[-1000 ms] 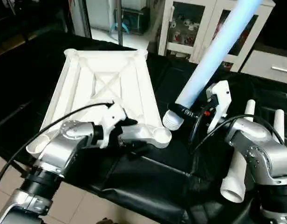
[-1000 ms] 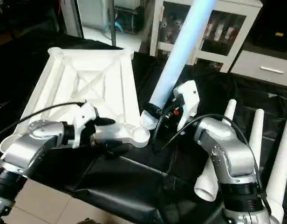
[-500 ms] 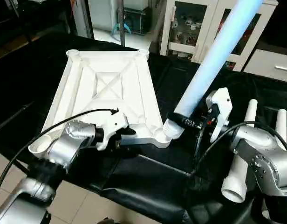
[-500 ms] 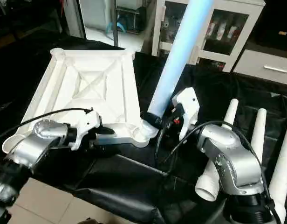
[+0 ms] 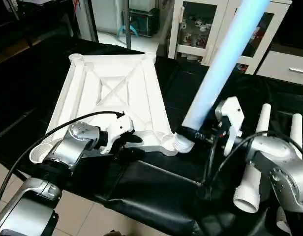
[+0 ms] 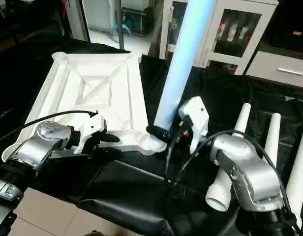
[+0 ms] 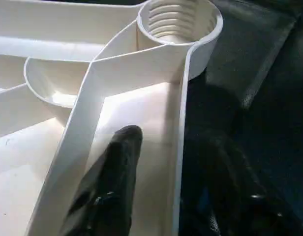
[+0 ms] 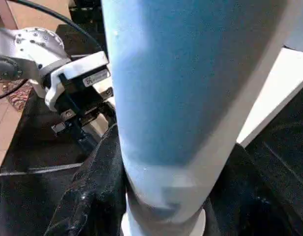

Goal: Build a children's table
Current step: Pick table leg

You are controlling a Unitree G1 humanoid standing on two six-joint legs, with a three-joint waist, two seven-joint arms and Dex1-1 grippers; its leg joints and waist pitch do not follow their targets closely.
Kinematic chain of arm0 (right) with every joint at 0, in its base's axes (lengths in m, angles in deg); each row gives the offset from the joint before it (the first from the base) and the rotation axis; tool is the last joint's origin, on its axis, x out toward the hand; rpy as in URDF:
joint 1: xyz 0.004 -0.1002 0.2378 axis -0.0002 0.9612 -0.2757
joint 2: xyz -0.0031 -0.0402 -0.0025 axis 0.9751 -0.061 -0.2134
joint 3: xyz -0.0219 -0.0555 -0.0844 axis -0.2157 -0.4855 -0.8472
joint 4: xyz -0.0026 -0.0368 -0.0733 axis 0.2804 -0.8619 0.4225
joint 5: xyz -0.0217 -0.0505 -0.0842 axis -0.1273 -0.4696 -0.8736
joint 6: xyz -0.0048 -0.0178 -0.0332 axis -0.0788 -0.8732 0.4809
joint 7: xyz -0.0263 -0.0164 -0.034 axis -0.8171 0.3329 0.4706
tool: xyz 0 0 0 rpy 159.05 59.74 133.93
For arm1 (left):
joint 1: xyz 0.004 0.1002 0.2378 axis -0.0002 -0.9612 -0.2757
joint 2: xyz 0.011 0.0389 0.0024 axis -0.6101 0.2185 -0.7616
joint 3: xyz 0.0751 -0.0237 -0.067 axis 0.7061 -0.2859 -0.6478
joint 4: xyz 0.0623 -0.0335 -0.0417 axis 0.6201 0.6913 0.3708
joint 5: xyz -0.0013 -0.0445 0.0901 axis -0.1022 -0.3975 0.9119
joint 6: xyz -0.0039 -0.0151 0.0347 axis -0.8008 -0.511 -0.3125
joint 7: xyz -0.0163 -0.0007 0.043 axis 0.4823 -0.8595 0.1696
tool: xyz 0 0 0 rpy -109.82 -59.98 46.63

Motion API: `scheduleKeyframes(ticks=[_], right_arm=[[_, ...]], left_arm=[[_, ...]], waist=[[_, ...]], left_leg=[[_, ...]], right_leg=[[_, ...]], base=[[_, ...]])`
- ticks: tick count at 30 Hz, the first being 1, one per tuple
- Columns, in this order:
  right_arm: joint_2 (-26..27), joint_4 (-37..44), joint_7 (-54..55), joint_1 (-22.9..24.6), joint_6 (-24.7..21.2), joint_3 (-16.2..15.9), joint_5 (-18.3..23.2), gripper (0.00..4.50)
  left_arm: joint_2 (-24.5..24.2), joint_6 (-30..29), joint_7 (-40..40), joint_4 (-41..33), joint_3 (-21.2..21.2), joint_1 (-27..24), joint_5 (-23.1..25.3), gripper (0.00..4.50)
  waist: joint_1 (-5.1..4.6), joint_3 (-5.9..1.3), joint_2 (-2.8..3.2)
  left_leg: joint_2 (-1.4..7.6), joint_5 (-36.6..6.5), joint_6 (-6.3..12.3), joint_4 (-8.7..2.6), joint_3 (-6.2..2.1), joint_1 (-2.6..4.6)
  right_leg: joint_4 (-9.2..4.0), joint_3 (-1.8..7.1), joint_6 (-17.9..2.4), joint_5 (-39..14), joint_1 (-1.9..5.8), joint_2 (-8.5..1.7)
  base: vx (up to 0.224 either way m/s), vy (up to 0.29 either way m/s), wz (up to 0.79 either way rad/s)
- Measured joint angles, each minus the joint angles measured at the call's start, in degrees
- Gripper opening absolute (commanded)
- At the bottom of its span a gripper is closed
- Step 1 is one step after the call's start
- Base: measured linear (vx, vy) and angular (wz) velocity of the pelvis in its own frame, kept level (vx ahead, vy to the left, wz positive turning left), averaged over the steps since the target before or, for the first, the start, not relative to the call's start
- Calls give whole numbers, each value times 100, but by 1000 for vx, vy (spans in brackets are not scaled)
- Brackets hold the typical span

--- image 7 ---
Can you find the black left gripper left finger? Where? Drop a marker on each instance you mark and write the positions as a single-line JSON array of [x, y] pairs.
[[112, 187]]

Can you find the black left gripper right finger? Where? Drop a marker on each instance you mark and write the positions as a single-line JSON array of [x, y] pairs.
[[230, 201]]

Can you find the white plastic table top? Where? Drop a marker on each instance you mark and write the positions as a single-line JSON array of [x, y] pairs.
[[132, 69]]

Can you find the black work mat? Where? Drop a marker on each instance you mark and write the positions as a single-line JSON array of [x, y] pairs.
[[269, 73]]

